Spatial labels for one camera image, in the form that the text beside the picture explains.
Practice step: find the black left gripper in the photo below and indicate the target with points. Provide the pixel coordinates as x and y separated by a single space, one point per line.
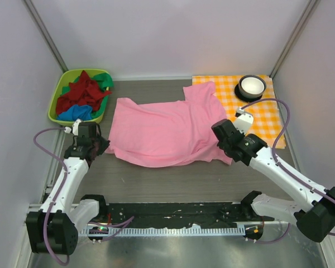
97 146

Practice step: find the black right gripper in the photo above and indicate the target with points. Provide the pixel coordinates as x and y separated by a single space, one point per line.
226 149

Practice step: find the lime green plastic basket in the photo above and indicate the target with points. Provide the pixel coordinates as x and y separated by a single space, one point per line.
67 77

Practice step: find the orange checkered cloth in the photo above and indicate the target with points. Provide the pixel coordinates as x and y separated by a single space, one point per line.
267 123

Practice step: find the pink t shirt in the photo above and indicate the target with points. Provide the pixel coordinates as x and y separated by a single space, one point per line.
166 134

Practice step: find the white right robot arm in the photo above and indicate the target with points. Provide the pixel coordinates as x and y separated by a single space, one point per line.
312 208

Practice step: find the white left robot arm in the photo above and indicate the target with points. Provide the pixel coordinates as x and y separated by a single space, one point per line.
55 226

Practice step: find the blue t shirt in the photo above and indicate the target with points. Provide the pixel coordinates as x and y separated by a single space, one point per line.
76 112

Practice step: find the dark red t shirt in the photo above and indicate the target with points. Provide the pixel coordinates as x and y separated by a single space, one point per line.
86 90

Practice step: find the white bowl with dark rim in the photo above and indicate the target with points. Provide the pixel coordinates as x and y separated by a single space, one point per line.
250 88

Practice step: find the green t shirt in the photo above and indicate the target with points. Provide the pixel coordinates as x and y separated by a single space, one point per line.
85 98

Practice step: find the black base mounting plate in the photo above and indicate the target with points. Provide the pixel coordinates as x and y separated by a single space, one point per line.
178 215

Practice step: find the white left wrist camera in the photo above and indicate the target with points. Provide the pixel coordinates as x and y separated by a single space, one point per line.
73 130

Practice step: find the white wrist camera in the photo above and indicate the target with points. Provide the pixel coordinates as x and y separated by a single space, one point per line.
73 130
243 121

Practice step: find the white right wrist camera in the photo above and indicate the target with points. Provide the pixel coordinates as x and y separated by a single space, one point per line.
243 121

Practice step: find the white slotted cable duct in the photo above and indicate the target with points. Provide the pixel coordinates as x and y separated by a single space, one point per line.
193 231

